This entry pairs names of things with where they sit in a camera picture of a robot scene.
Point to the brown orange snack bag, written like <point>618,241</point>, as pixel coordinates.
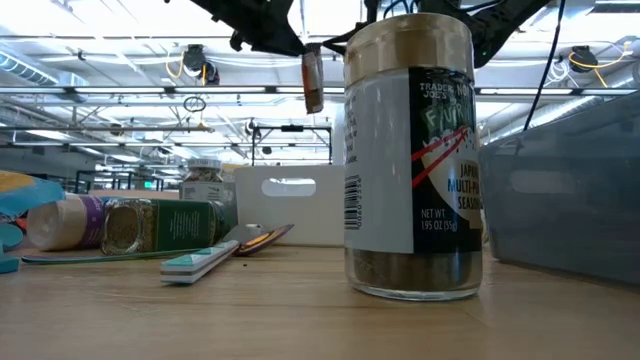
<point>313,85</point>

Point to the green label spice jar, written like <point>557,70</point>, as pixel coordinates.
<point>185,225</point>

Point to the bright orange snack bag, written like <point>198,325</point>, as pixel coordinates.
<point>20,223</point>

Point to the blue ramen noodle packet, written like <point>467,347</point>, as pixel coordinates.
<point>30,195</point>

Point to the white plastic bin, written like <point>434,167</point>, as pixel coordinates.
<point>300,220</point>

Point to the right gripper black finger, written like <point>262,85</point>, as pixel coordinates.
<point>347,39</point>

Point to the gray translucent plastic bin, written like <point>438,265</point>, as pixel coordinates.
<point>565,200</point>

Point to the black metal rig frame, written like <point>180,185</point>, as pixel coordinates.
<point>292,128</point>

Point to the purple label spice jar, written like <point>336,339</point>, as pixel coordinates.
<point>60,222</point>

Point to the furikake jar gold lid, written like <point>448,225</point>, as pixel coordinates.
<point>390,175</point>

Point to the teal white toothbrush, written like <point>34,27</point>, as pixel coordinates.
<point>195,265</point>

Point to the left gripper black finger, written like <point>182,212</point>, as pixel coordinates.
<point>280,40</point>

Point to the white lid seasoning jar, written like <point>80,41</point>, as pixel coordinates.
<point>202,192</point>

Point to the small silver metal object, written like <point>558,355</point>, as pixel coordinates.
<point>242,231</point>

